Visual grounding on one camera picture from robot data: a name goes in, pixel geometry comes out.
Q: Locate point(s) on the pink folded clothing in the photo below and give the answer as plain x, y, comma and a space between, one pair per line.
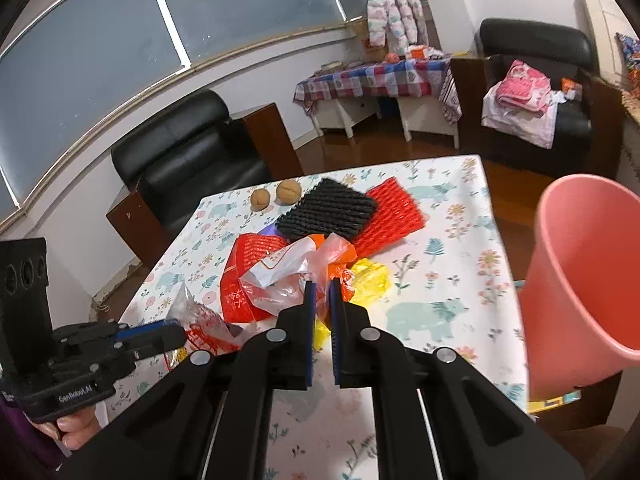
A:
522, 87

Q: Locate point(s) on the large window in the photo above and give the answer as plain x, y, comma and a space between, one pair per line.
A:
100, 60

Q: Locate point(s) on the orange plastic bag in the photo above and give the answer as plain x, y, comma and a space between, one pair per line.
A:
335, 250

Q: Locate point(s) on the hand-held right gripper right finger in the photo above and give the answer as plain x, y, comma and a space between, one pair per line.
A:
336, 322

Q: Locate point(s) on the orange ball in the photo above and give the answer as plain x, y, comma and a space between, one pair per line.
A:
392, 57

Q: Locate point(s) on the red foam net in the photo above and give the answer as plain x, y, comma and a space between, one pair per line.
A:
395, 220

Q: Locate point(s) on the small yellow wrapper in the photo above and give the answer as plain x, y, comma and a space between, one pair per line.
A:
172, 358

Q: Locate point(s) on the pink plastic bin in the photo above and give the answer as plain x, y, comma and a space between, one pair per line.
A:
565, 285

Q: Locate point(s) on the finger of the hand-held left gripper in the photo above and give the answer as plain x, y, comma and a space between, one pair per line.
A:
162, 341
142, 331

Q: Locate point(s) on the small orange box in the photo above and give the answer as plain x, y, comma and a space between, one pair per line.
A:
570, 85

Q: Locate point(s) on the colourful patterned pillow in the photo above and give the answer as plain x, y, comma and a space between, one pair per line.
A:
630, 55

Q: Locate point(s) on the white cloth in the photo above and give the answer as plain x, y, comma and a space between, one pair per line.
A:
530, 125

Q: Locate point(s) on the clear wrapper with red label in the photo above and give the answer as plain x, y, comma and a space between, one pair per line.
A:
205, 330

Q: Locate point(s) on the white and red plastic bag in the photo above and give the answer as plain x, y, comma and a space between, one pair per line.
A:
272, 270

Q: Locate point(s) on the floral tablecloth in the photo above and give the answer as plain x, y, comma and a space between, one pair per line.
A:
450, 310

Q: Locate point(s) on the checkered tablecloth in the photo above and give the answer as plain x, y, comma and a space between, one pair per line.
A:
360, 82

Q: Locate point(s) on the large walnut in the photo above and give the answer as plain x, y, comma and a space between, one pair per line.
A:
289, 191

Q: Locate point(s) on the stack of books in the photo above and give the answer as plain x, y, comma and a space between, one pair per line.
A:
332, 66

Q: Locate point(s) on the person's left forearm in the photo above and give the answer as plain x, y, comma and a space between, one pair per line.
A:
25, 437

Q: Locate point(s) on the small walnut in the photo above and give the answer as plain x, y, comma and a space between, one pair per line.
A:
260, 200

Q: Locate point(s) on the white and orange package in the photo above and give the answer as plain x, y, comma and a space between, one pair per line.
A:
422, 52

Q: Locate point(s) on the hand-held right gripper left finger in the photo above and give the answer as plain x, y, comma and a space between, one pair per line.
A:
310, 312

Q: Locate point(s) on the yellow printed box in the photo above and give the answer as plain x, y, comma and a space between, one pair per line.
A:
555, 401

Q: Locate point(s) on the white headboard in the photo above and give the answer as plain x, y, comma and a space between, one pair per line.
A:
600, 15

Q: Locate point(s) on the pink patterned puffer jacket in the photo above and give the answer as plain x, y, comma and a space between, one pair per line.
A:
395, 5

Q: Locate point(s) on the white low table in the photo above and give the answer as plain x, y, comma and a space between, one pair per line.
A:
345, 110
425, 115

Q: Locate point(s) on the person's left hand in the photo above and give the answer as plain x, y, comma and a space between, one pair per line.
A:
75, 432

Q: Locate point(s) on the black foam net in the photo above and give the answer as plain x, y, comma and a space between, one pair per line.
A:
325, 210

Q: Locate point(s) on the black armchair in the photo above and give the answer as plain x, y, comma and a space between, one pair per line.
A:
190, 160
535, 42

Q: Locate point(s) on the yellow cellophane wrapper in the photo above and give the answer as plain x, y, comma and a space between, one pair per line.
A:
372, 280

